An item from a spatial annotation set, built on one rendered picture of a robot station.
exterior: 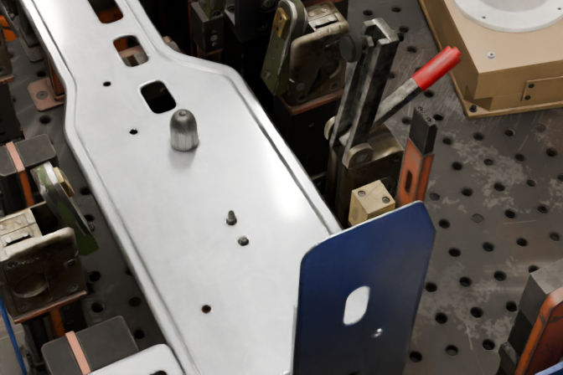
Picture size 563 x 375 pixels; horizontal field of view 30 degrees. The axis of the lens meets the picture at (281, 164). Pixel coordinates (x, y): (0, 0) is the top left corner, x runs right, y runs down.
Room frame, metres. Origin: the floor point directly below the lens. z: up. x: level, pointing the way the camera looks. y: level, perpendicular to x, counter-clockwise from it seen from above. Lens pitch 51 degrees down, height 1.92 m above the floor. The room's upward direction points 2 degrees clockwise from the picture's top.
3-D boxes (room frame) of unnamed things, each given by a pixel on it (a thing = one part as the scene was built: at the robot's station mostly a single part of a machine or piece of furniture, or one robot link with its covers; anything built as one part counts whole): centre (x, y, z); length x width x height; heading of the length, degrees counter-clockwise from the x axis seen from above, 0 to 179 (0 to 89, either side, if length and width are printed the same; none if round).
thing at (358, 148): (0.71, -0.08, 1.06); 0.03 x 0.01 x 0.03; 119
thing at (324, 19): (0.91, -0.03, 0.88); 0.11 x 0.09 x 0.37; 119
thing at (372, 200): (0.66, -0.10, 0.88); 0.04 x 0.04 x 0.36; 29
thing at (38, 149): (0.75, 0.29, 0.84); 0.11 x 0.08 x 0.29; 119
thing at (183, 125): (0.78, 0.11, 1.02); 0.03 x 0.03 x 0.07
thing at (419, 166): (0.65, -0.13, 0.95); 0.03 x 0.01 x 0.50; 29
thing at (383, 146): (0.75, -0.09, 0.88); 0.07 x 0.06 x 0.35; 119
